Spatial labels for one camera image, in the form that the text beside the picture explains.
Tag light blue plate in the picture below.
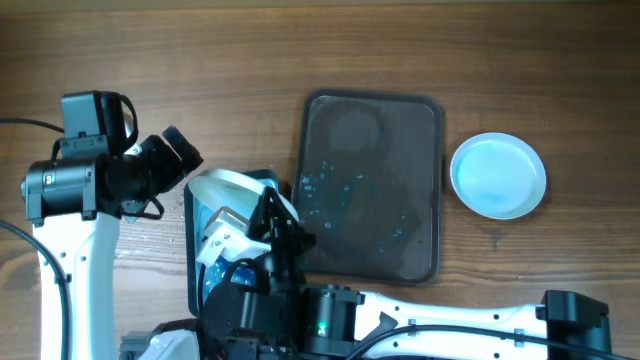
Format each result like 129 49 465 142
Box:
449 132 547 220

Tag left black cable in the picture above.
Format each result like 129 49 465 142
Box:
0 117 74 360

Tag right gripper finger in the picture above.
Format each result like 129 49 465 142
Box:
269 187 304 235
247 189 273 240

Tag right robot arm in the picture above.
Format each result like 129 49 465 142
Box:
198 187 613 359

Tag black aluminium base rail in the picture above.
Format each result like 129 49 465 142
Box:
119 332 154 360

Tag brown plastic serving tray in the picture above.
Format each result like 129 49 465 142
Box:
292 88 444 286

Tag black tray with blue water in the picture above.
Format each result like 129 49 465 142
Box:
184 170 279 316

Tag white plate stained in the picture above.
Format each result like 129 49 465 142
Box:
187 168 300 224

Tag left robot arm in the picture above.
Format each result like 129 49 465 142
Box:
21 90 202 359

